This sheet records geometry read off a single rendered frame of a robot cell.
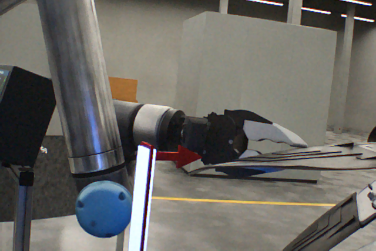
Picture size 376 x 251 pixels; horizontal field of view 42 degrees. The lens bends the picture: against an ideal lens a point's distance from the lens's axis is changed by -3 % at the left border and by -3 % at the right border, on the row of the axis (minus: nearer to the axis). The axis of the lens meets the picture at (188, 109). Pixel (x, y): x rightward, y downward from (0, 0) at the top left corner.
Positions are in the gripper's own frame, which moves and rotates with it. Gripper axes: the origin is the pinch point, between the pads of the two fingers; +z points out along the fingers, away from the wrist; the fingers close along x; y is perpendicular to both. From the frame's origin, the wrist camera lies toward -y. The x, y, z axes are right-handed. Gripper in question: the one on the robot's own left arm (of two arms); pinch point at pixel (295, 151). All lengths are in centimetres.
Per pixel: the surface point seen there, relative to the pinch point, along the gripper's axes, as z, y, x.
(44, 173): -137, 117, 29
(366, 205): 9.6, 13.0, 6.6
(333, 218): 4.8, 15.0, 9.8
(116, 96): -451, 660, -42
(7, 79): -60, 6, -5
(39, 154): -56, 16, 9
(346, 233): 7.6, 9.6, 10.9
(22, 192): -52, 7, 16
